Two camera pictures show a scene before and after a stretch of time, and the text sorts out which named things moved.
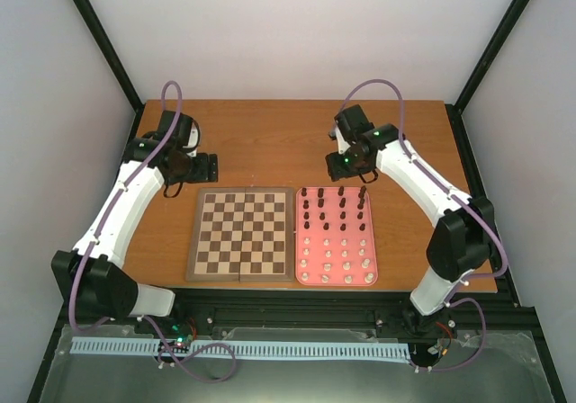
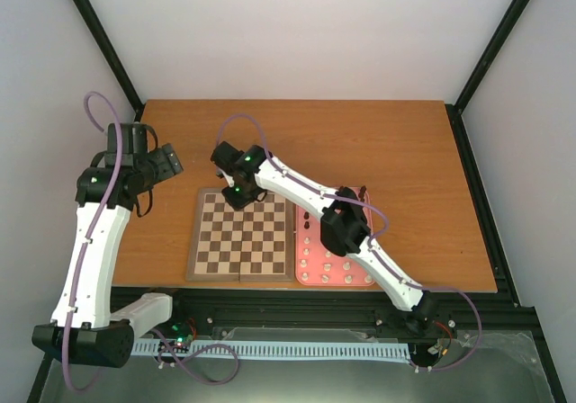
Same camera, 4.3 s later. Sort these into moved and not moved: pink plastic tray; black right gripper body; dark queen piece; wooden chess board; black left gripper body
Moved: black left gripper body; black right gripper body
Not moved: pink plastic tray; wooden chess board; dark queen piece
